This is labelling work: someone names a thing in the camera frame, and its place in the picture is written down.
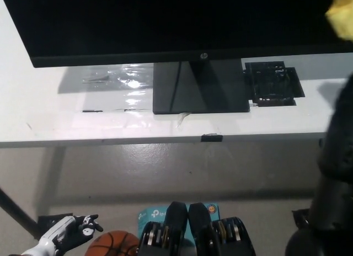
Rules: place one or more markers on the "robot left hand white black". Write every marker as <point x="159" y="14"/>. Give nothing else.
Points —
<point x="64" y="228"/>

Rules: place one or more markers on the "yellow microfiber cloth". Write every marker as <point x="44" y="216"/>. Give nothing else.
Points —
<point x="343" y="16"/>

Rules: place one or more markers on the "black diagonal desk brace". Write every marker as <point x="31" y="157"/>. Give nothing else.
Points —
<point x="16" y="212"/>

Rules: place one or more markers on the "robot left body block black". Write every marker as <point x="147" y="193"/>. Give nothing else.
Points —
<point x="173" y="225"/>

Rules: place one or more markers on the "black HP monitor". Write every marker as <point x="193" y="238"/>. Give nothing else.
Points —
<point x="165" y="18"/>

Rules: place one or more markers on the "orange basketball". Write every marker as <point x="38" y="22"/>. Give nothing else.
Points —
<point x="115" y="243"/>

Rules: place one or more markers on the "teal tp-link box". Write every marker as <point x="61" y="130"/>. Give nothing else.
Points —
<point x="153" y="214"/>

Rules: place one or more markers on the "thin black tape strip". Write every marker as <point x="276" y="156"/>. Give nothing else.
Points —
<point x="92" y="111"/>

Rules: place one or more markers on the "clear plastic film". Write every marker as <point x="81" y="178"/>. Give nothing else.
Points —
<point x="129" y="85"/>

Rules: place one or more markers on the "small clear tape piece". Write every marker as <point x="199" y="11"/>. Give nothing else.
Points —
<point x="181" y="119"/>

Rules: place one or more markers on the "small black tape piece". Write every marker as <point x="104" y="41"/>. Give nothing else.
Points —
<point x="211" y="138"/>

